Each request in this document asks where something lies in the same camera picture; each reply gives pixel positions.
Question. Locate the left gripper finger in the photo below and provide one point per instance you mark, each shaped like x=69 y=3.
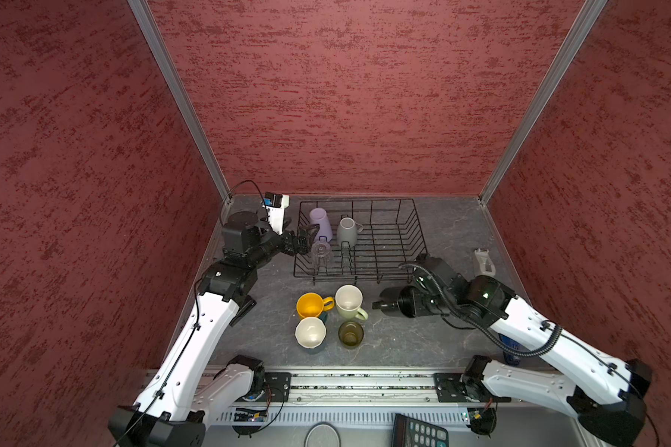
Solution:
x=302 y=247
x=308 y=232

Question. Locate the cream mug green handle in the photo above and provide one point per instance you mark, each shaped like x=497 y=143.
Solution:
x=349 y=303

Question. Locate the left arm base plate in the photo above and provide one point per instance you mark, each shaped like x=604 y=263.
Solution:
x=269 y=387

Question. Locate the black calculator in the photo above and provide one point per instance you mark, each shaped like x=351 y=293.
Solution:
x=411 y=432

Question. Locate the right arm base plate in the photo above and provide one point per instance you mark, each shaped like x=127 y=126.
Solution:
x=454 y=388

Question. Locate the black wire dish rack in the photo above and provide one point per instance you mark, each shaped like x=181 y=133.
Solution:
x=391 y=234

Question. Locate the white ceramic mug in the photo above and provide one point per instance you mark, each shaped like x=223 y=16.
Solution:
x=348 y=232

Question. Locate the white cup dark green base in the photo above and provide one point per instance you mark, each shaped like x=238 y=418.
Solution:
x=310 y=333

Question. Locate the round grey disc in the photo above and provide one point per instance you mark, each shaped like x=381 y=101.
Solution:
x=322 y=435

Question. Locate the yellow mug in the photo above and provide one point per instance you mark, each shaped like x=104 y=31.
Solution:
x=313 y=305

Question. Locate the clear glass tumbler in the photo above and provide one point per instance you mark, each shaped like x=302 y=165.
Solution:
x=321 y=254

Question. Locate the black stapler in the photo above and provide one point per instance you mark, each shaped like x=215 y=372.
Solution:
x=247 y=306

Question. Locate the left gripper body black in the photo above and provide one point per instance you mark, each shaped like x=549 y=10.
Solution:
x=280 y=243

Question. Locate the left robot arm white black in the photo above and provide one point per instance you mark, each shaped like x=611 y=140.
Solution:
x=172 y=410

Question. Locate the olive green glass cup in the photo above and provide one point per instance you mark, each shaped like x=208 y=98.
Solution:
x=351 y=334

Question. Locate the black mug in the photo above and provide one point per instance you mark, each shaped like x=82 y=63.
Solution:
x=398 y=302

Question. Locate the blue stapler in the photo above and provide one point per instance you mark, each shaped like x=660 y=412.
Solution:
x=508 y=355

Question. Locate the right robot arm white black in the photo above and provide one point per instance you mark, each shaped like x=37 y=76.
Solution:
x=605 y=394

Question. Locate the lavender plastic cup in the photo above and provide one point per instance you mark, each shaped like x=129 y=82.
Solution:
x=320 y=217

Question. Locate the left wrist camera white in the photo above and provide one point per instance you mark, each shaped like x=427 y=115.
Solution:
x=276 y=206

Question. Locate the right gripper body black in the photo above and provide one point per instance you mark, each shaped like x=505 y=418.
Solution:
x=428 y=302

